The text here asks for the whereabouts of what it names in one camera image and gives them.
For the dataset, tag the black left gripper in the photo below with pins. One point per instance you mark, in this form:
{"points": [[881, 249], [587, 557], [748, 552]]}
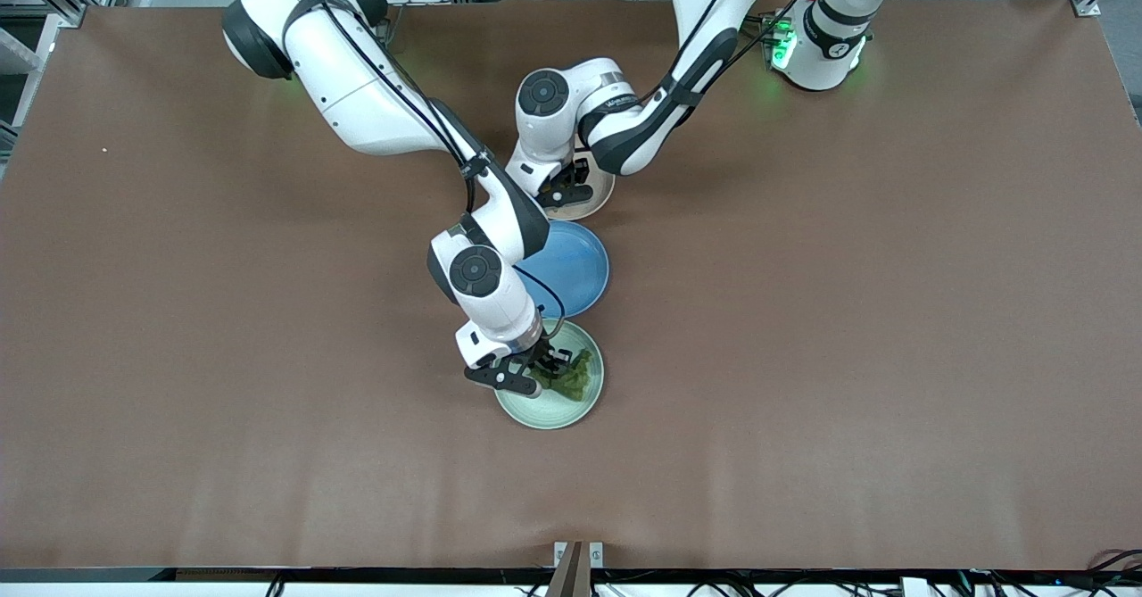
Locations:
{"points": [[578, 172]]}

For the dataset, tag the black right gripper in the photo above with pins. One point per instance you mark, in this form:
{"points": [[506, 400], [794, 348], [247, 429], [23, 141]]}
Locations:
{"points": [[546, 352]]}

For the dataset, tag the green lettuce leaf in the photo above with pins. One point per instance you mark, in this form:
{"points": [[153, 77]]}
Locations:
{"points": [[575, 387]]}

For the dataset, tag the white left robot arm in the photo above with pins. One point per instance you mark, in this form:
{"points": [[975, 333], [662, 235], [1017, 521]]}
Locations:
{"points": [[705, 8]]}

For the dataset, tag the beige plate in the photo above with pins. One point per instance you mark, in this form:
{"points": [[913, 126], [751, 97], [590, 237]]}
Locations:
{"points": [[599, 200]]}

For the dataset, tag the pale green plate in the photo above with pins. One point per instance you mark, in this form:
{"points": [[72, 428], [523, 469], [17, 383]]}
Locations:
{"points": [[553, 411]]}

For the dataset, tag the blue plate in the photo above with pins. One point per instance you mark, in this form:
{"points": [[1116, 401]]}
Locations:
{"points": [[580, 267]]}

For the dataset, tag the white power adapter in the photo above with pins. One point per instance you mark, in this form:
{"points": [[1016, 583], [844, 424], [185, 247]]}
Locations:
{"points": [[914, 588]]}

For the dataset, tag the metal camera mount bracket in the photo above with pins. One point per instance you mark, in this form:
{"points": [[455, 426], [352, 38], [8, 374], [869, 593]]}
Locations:
{"points": [[571, 566]]}

